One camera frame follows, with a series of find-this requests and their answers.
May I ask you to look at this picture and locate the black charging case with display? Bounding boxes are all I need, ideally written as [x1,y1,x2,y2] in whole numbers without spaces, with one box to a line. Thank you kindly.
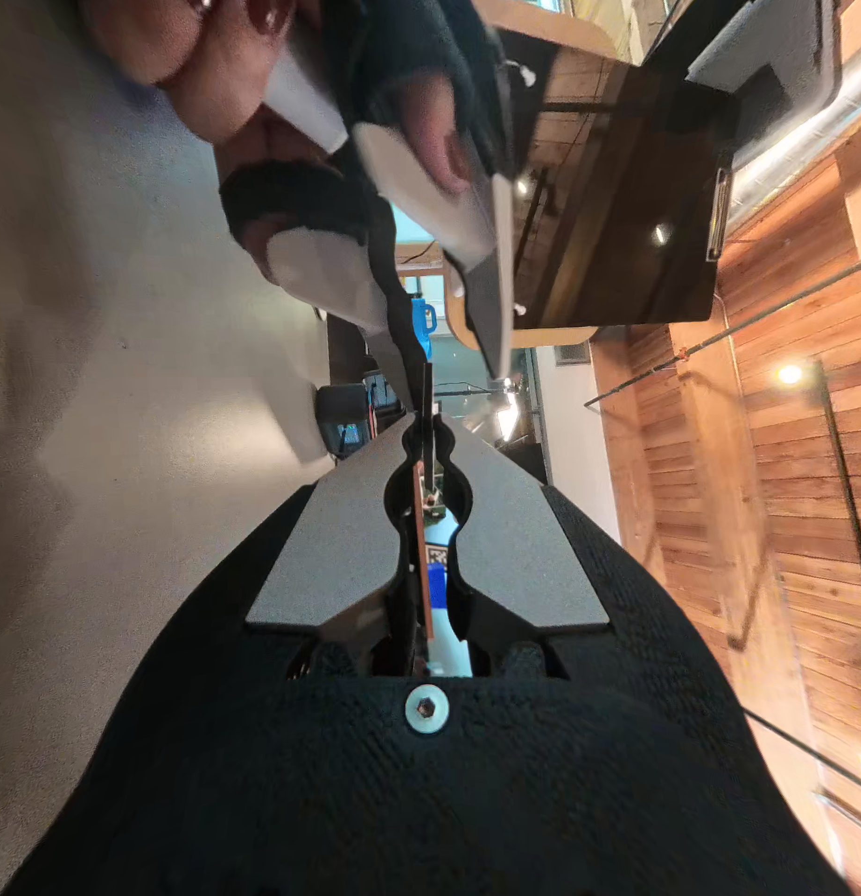
[315,382,377,462]

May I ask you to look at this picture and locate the black glossy square plate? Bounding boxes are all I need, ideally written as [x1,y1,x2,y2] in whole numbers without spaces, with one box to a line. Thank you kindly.
[411,361,438,641]

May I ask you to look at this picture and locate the metal ceiling rod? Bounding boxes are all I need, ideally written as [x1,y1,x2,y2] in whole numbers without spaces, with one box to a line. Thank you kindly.
[742,706,861,781]
[584,253,861,410]

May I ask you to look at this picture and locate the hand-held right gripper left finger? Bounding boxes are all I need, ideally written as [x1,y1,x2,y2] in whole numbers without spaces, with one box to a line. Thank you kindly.
[245,412,424,675]

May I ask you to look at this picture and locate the person's left hand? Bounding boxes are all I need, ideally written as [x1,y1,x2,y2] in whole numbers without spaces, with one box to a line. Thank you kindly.
[77,0,475,282]

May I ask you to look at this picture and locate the blue plastic container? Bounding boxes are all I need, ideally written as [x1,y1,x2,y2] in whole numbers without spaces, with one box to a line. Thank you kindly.
[409,296,440,359]

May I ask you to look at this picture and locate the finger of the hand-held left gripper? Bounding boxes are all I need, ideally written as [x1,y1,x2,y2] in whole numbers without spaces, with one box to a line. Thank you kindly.
[360,206,431,414]
[462,174,517,382]

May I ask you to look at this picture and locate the blue plastic bin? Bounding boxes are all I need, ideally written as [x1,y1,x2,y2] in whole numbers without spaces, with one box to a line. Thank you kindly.
[425,545,451,611]

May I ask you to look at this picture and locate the dark framed grey panel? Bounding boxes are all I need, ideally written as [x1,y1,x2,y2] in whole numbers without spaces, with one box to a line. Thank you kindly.
[684,0,846,107]

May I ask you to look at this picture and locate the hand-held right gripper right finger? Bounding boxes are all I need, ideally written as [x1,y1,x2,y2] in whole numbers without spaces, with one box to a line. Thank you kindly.
[434,412,611,675]

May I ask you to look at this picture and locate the silver ceiling duct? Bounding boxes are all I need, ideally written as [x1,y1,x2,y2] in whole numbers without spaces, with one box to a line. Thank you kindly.
[723,43,861,233]

